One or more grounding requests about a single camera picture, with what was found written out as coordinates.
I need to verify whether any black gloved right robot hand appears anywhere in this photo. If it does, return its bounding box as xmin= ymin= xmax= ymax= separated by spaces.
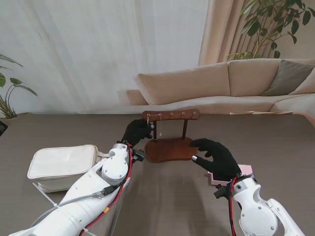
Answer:
xmin=189 ymin=138 xmax=243 ymax=182

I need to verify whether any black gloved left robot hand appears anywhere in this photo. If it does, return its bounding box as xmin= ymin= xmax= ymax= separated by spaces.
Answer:
xmin=120 ymin=119 xmax=155 ymax=149

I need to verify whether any pink floral jewelry box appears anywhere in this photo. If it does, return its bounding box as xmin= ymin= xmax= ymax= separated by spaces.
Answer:
xmin=208 ymin=164 xmax=254 ymax=186

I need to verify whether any thin gold chain necklace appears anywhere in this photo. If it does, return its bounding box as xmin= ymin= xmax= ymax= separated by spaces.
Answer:
xmin=146 ymin=113 xmax=163 ymax=141

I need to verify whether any white zippered cosmetic bag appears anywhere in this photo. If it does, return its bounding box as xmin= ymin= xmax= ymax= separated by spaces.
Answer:
xmin=27 ymin=144 xmax=110 ymax=194

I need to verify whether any dark wooden jewelry stand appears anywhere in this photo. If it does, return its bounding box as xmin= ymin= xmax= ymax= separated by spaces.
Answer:
xmin=141 ymin=108 xmax=200 ymax=164

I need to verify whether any beige sofa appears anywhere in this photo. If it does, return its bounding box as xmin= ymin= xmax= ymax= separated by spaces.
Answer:
xmin=126 ymin=58 xmax=315 ymax=115

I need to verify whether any white sheer curtain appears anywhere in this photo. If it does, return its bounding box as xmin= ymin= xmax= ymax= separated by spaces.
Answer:
xmin=0 ymin=0 xmax=210 ymax=115

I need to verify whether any grey sofa cushion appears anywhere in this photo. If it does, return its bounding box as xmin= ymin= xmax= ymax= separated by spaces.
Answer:
xmin=262 ymin=59 xmax=315 ymax=96

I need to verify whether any broad-leaved green potted plant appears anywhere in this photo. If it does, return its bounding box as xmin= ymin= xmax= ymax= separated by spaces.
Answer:
xmin=0 ymin=53 xmax=39 ymax=120

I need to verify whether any beige curtain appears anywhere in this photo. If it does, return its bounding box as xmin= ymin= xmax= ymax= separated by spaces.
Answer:
xmin=198 ymin=0 xmax=284 ymax=66

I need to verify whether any tall dark-leaved plant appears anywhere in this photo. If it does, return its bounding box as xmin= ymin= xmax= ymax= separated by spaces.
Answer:
xmin=227 ymin=0 xmax=312 ymax=61

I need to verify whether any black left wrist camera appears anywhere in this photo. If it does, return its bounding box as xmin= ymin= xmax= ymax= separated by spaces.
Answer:
xmin=131 ymin=149 xmax=146 ymax=163

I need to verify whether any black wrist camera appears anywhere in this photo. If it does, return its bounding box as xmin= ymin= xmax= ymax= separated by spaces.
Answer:
xmin=214 ymin=185 xmax=232 ymax=199
xmin=131 ymin=149 xmax=146 ymax=163

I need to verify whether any red left arm cable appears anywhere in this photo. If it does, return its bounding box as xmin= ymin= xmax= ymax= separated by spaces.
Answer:
xmin=78 ymin=145 xmax=133 ymax=236

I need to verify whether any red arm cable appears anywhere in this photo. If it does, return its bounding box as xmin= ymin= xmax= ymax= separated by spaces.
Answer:
xmin=78 ymin=145 xmax=133 ymax=236
xmin=228 ymin=178 xmax=238 ymax=236

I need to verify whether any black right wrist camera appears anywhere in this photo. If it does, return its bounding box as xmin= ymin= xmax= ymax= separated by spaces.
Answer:
xmin=214 ymin=185 xmax=232 ymax=199

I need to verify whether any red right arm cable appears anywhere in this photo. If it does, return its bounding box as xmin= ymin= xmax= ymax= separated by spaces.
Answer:
xmin=228 ymin=178 xmax=238 ymax=236

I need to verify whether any dark grey left camera cable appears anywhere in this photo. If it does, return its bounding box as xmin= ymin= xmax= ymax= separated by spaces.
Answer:
xmin=109 ymin=180 xmax=130 ymax=236

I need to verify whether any grey left arm plug cable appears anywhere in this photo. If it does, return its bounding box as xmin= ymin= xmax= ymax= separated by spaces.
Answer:
xmin=29 ymin=184 xmax=119 ymax=228

